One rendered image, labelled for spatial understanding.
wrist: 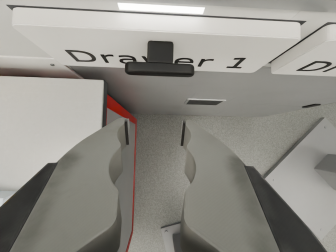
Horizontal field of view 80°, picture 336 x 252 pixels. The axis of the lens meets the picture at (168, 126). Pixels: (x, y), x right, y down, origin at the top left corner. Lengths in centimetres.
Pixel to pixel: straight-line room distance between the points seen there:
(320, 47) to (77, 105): 36
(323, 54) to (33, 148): 45
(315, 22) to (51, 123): 40
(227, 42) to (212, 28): 3
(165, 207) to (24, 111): 91
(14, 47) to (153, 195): 96
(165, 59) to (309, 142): 121
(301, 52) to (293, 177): 107
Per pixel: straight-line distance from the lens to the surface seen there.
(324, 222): 149
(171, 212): 119
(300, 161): 134
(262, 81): 47
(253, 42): 25
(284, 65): 33
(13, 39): 35
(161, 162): 113
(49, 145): 41
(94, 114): 38
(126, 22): 22
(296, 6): 24
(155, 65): 22
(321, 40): 28
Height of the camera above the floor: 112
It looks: 86 degrees down
